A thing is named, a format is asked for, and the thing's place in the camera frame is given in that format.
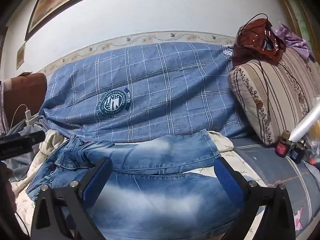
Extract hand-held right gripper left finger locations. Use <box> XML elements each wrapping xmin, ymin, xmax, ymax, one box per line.
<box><xmin>30</xmin><ymin>156</ymin><xmax>113</xmax><ymax>240</ymax></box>

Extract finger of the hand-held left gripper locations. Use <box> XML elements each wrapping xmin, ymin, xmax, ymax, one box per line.
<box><xmin>0</xmin><ymin>131</ymin><xmax>46</xmax><ymax>159</ymax></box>

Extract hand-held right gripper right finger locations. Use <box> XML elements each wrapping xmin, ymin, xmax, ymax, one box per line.
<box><xmin>212</xmin><ymin>156</ymin><xmax>293</xmax><ymax>240</ymax></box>

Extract blue denim pants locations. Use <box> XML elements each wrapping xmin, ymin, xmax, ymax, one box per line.
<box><xmin>25</xmin><ymin>129</ymin><xmax>265</xmax><ymax>240</ymax></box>

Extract person's left forearm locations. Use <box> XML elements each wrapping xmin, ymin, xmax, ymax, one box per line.
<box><xmin>0</xmin><ymin>164</ymin><xmax>15</xmax><ymax>205</ymax></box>

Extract cream patterned blanket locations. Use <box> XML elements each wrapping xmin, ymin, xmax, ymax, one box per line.
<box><xmin>10</xmin><ymin>129</ymin><xmax>263</xmax><ymax>240</ymax></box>

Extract pale floral cloth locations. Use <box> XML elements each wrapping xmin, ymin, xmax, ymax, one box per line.
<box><xmin>0</xmin><ymin>79</ymin><xmax>12</xmax><ymax>137</ymax></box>

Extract brown cushion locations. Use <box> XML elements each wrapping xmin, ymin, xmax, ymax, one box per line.
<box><xmin>5</xmin><ymin>72</ymin><xmax>48</xmax><ymax>130</ymax></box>

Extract dark red bottle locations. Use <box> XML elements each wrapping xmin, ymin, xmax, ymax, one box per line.
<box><xmin>275</xmin><ymin>130</ymin><xmax>292</xmax><ymax>158</ymax></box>

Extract dark blue bottle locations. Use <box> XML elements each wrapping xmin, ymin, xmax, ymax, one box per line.
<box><xmin>290</xmin><ymin>141</ymin><xmax>308</xmax><ymax>164</ymax></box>

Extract striped floral cushion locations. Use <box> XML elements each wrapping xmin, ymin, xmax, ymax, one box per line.
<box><xmin>229</xmin><ymin>47</ymin><xmax>320</xmax><ymax>147</ymax></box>

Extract yellow plastic packet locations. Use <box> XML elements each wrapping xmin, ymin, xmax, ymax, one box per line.
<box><xmin>310</xmin><ymin>121</ymin><xmax>320</xmax><ymax>150</ymax></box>

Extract blue plaid pillow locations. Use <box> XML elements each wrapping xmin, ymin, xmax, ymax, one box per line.
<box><xmin>40</xmin><ymin>42</ymin><xmax>253</xmax><ymax>143</ymax></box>

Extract purple cloth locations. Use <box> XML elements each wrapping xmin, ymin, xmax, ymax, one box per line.
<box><xmin>274</xmin><ymin>22</ymin><xmax>317</xmax><ymax>63</ymax></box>

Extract green framed panel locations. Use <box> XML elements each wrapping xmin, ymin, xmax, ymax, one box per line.
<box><xmin>272</xmin><ymin>0</ymin><xmax>320</xmax><ymax>43</ymax></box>

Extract white charger cable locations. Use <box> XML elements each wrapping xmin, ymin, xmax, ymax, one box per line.
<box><xmin>9</xmin><ymin>104</ymin><xmax>29</xmax><ymax>128</ymax></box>

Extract small framed wall picture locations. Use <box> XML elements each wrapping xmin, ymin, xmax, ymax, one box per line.
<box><xmin>16</xmin><ymin>42</ymin><xmax>26</xmax><ymax>70</ymax></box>

